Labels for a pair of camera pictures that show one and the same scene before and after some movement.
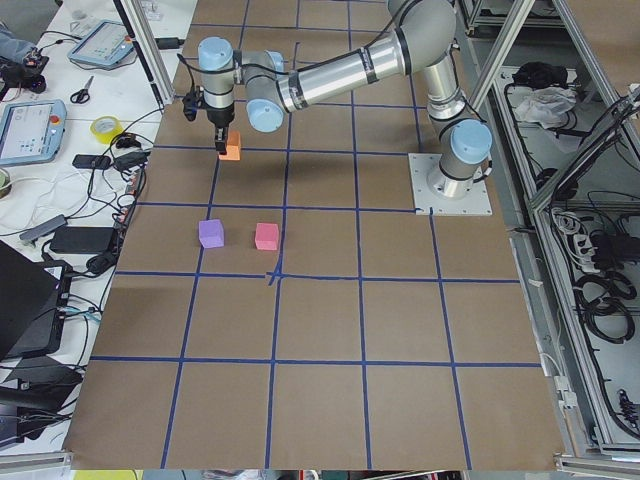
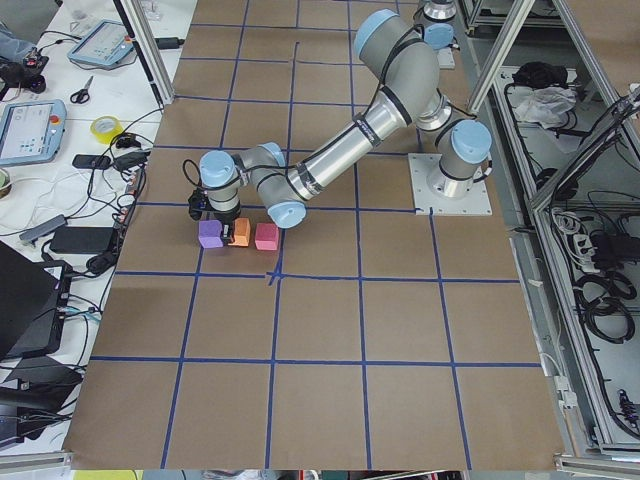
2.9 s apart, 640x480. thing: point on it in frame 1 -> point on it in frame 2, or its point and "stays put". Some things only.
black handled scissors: x=82 y=96 stays put
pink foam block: x=267 y=236 stays put
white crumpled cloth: x=546 y=105 stays put
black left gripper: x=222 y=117 -> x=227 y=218
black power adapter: x=83 y=240 stays put
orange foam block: x=233 y=152 -> x=241 y=232
